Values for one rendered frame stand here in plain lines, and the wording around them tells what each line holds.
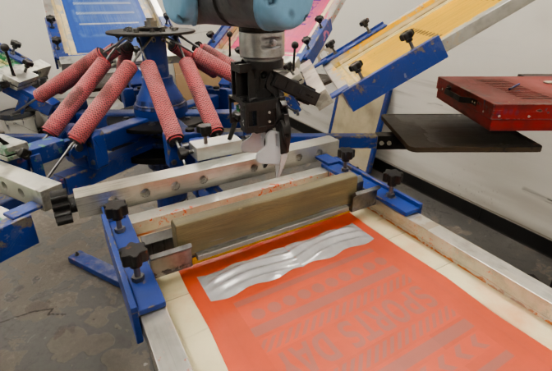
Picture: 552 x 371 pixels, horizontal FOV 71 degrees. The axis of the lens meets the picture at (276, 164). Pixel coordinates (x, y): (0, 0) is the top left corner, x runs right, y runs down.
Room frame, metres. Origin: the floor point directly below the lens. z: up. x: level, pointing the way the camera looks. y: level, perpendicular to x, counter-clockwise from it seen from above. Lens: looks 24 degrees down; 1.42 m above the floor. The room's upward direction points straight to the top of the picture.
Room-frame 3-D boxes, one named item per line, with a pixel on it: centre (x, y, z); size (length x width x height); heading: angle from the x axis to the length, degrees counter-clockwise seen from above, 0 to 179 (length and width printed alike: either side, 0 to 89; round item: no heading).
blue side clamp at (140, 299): (0.56, 0.26, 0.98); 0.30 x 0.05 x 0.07; 30
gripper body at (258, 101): (0.66, 0.03, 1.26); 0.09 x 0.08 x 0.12; 120
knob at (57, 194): (0.70, 0.43, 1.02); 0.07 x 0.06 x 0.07; 30
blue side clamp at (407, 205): (0.84, -0.22, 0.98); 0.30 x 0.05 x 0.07; 30
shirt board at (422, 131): (1.41, -0.24, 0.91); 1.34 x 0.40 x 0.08; 90
